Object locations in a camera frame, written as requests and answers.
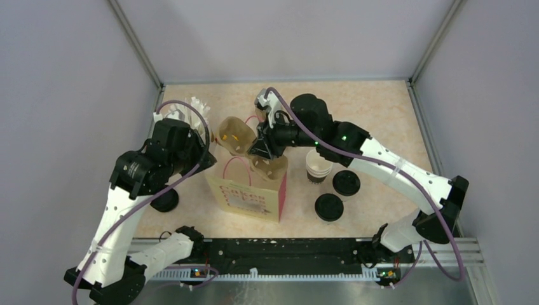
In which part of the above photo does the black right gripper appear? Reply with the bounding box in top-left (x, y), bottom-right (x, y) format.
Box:
top-left (248, 111), bottom-right (319, 161)

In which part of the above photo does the brown cardboard cup carrier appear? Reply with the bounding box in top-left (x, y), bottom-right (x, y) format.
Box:
top-left (216, 116), bottom-right (288, 181)

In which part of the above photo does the kraft pink paper bag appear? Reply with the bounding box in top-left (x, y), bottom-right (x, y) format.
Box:
top-left (205, 129), bottom-right (287, 222)

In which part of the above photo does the stack of paper cups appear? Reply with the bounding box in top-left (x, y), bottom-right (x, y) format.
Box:
top-left (306, 149), bottom-right (333, 184)

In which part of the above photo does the black cup lid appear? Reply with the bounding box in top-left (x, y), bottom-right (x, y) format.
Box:
top-left (315, 193), bottom-right (344, 222)
top-left (332, 170), bottom-right (361, 196)

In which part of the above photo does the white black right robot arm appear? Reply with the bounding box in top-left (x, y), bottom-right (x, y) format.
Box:
top-left (248, 88), bottom-right (469, 262)

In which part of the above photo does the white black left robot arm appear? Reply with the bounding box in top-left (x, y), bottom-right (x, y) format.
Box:
top-left (64, 119), bottom-right (216, 304)

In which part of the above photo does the yellow toy brick car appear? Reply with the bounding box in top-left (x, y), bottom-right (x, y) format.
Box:
top-left (221, 134), bottom-right (238, 141)

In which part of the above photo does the stack of black lids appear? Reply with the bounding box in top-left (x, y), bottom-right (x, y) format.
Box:
top-left (150, 189), bottom-right (179, 213)

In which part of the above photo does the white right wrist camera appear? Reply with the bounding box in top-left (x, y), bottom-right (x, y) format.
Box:
top-left (254, 88), bottom-right (282, 128)

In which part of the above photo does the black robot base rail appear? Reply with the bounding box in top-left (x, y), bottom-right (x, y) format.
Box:
top-left (177, 238), bottom-right (416, 264)

